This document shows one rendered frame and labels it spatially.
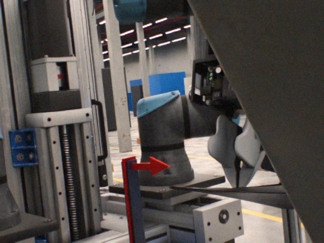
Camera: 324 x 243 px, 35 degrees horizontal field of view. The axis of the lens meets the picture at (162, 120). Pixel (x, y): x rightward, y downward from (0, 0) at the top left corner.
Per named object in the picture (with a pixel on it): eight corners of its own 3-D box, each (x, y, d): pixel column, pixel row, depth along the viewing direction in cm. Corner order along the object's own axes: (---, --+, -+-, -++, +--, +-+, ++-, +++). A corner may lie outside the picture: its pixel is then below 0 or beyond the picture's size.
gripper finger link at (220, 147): (196, 186, 60) (200, 109, 62) (220, 190, 65) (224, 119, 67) (219, 186, 59) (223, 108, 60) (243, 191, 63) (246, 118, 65)
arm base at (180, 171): (126, 184, 137) (122, 147, 136) (168, 173, 146) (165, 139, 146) (163, 188, 125) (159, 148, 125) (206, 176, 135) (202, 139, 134)
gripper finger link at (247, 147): (218, 186, 59) (223, 108, 60) (243, 191, 63) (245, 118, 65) (243, 187, 57) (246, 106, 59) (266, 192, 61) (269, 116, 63)
